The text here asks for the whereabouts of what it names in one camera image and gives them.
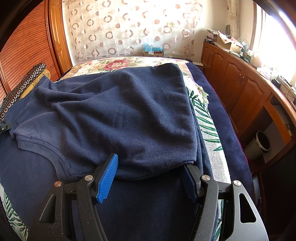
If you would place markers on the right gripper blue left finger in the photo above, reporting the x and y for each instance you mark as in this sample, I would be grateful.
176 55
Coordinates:
105 177

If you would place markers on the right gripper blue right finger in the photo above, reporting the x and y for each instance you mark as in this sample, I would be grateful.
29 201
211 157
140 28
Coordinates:
192 182

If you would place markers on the navy blue printed t-shirt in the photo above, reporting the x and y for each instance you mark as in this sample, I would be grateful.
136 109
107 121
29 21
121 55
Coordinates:
111 120

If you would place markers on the navy blue bed sheet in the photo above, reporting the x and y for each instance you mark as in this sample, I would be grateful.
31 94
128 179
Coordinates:
235 157

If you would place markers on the yellow patterned pillow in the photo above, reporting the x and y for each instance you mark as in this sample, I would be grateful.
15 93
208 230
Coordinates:
45 72

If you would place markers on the grey waste bin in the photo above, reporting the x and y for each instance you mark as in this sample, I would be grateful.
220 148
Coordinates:
259 145

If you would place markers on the long wooden cabinet desk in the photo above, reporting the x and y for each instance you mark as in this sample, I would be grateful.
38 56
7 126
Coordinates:
252 102

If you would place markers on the wooden headboard wardrobe panel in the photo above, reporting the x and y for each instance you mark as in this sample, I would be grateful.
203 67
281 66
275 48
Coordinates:
32 32

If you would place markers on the floral and palm-leaf bedspread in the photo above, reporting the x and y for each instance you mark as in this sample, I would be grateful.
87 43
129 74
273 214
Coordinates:
138 63

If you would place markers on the circle-patterned sheer curtain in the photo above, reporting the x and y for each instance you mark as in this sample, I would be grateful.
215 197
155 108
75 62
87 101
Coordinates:
102 29

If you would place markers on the blue tissue box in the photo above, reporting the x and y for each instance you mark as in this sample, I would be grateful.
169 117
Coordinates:
150 51

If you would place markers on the cardboard box on desk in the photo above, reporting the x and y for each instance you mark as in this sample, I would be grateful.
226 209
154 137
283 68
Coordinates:
229 43

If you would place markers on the window with wooden frame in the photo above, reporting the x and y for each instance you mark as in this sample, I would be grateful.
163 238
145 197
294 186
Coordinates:
272 46

